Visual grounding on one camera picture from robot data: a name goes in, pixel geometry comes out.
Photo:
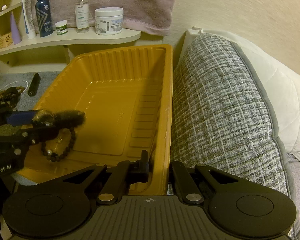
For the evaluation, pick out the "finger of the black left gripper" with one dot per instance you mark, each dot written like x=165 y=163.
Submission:
x=43 y=132
x=21 y=118

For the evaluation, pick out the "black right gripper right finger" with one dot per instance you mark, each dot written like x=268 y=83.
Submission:
x=171 y=179

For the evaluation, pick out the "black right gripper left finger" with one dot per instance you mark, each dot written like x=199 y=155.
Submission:
x=139 y=170

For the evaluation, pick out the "black cylinder case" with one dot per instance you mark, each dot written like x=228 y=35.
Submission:
x=33 y=88

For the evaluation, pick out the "dark band wristwatch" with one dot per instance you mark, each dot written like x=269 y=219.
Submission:
x=63 y=119

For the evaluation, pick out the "yellow plastic tray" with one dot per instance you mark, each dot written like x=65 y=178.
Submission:
x=126 y=95

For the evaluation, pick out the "cream wooden shelf unit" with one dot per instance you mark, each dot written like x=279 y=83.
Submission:
x=51 y=53

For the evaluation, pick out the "small cardboard box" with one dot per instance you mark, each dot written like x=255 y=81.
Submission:
x=6 y=40

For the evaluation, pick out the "lavender tube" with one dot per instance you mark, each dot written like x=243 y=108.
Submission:
x=14 y=30

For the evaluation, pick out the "grey woven pillow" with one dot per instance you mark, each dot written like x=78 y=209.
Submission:
x=232 y=176

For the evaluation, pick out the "small green-label jar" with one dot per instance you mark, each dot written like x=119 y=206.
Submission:
x=61 y=27

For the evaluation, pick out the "dark blue spray bottle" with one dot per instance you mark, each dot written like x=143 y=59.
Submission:
x=44 y=20

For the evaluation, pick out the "white blue tube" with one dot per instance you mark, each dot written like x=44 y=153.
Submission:
x=29 y=25

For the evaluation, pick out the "clear spray bottle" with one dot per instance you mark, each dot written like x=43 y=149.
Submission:
x=82 y=16

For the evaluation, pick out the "white cream jar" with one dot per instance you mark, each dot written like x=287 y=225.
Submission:
x=109 y=20

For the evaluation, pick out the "white quilted pillow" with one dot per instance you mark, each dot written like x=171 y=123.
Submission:
x=282 y=86

